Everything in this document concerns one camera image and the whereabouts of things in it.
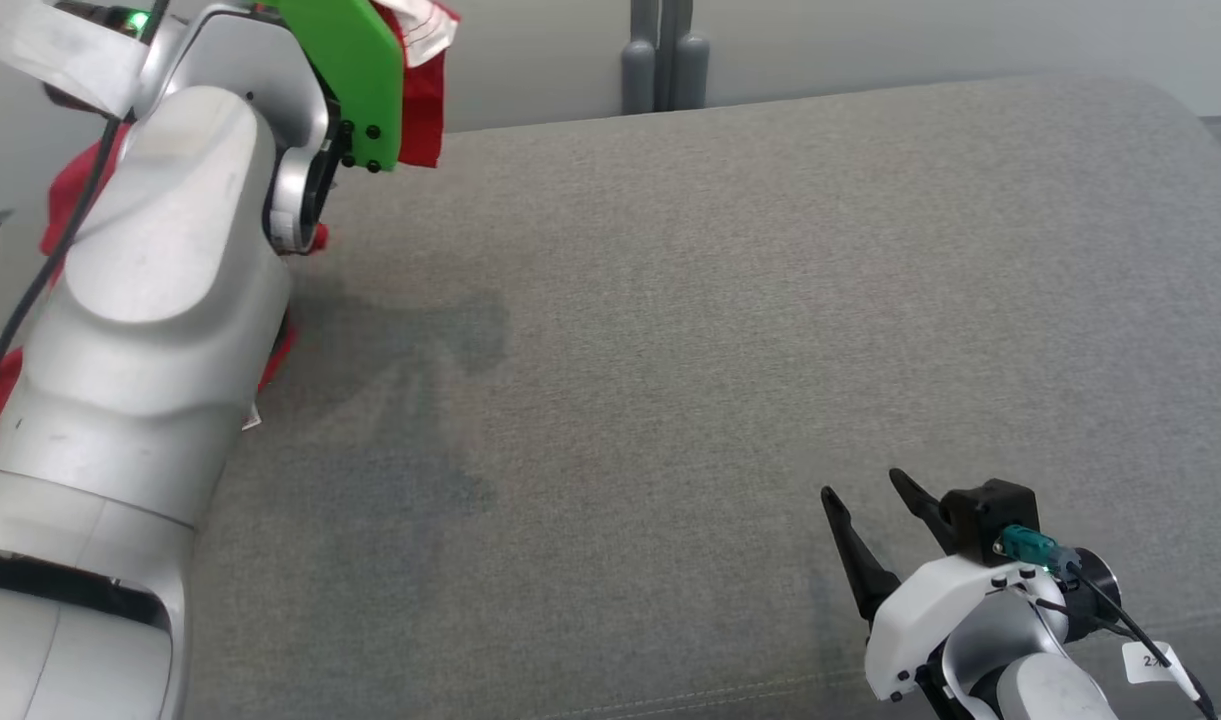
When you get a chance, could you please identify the white tape on cable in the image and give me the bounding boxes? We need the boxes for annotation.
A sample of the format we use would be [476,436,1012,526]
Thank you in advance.
[0,0,153,119]

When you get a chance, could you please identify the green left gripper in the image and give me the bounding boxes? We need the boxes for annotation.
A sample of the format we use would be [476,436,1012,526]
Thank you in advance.
[258,0,407,229]

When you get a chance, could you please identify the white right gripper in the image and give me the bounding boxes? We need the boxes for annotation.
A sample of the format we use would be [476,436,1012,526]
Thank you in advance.
[820,467,1123,703]

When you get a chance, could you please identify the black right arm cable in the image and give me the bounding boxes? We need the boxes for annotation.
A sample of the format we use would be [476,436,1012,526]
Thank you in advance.
[994,524,1221,720]

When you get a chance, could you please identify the white cable label tag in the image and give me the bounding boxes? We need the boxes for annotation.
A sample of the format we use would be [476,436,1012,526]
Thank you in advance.
[1120,640,1203,703]

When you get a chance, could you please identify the grey metal stand posts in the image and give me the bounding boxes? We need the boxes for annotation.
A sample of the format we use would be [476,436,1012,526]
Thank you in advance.
[620,0,713,115]

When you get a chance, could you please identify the red white jersey shirt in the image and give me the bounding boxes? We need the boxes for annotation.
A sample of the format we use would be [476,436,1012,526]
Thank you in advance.
[0,125,331,471]

